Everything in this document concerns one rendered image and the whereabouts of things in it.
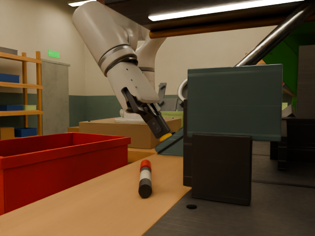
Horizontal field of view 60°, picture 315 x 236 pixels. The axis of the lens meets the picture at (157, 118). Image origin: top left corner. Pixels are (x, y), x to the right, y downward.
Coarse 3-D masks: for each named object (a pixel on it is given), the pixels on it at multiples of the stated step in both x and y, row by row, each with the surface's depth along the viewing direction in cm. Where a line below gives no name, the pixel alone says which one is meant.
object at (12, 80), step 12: (0, 48) 543; (24, 60) 585; (36, 60) 615; (24, 72) 643; (0, 84) 533; (12, 84) 557; (24, 84) 591; (24, 96) 646; (0, 108) 560; (12, 108) 567; (24, 108) 601; (24, 120) 650; (0, 132) 549; (12, 132) 572; (24, 132) 600; (36, 132) 628
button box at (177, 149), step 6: (180, 132) 53; (168, 138) 54; (174, 138) 53; (180, 138) 53; (162, 144) 54; (168, 144) 54; (174, 144) 53; (180, 144) 53; (156, 150) 55; (162, 150) 55; (168, 150) 54; (174, 150) 53; (180, 150) 53
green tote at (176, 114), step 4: (164, 112) 147; (168, 112) 146; (172, 112) 144; (176, 112) 144; (180, 112) 142; (164, 116) 147; (168, 116) 146; (172, 116) 145; (176, 116) 144; (180, 116) 143
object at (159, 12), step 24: (120, 0) 26; (144, 0) 26; (168, 0) 26; (192, 0) 26; (216, 0) 26; (240, 0) 26; (264, 0) 26; (288, 0) 26; (312, 0) 26; (144, 24) 34; (168, 24) 38; (192, 24) 38; (216, 24) 36; (240, 24) 35; (264, 24) 34
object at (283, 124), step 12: (288, 120) 47; (300, 120) 46; (312, 120) 45; (288, 132) 47; (300, 132) 47; (312, 132) 46; (276, 144) 49; (288, 144) 48; (300, 144) 47; (312, 144) 46; (276, 156) 49; (288, 156) 49; (300, 156) 48; (312, 156) 47
